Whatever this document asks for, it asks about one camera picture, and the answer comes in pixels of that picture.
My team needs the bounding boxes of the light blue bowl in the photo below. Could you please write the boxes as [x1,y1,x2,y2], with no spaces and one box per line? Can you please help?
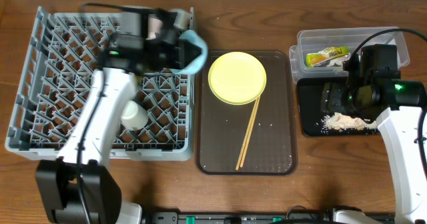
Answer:
[171,30,208,75]

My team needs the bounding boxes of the pink bowl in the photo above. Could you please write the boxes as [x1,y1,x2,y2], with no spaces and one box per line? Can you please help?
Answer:
[146,17,163,40]

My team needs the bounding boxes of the white wrapper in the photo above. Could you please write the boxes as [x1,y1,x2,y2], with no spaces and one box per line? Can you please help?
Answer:
[326,56,350,67]

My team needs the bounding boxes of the rice and peanut scraps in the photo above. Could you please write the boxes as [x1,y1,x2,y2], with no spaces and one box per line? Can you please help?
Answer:
[322,113,377,131]

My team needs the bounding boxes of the orange green snack wrapper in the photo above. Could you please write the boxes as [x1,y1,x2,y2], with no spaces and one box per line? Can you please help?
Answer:
[306,46,351,68]

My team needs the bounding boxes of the yellow round plate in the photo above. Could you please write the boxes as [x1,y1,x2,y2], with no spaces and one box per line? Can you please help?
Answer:
[207,52,267,105]

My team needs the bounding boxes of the translucent white cup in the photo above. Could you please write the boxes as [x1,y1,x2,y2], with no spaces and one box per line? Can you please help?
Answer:
[121,101,149,131]

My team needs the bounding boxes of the wooden chopstick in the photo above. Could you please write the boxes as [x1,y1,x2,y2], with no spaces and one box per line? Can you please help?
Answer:
[239,95,262,169]
[235,97,260,171]

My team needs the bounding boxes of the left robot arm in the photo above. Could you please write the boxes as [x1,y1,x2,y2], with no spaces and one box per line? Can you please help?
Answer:
[35,6,207,223]

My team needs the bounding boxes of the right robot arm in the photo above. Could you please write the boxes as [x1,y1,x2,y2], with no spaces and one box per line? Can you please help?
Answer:
[320,44,426,223]

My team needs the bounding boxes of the black waste tray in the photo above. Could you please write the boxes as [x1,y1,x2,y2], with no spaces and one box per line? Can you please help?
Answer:
[296,77,380,137]

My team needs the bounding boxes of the grey plastic dishwasher rack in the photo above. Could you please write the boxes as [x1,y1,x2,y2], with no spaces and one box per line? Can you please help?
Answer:
[5,8,194,161]

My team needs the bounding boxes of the clear plastic bin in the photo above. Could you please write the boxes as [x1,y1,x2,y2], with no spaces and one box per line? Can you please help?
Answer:
[290,27,410,83]

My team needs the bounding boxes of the brown serving tray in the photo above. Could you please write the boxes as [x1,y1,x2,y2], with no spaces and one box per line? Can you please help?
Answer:
[195,51,298,176]

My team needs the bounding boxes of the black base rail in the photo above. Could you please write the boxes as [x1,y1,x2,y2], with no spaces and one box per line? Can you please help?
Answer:
[143,210,396,224]

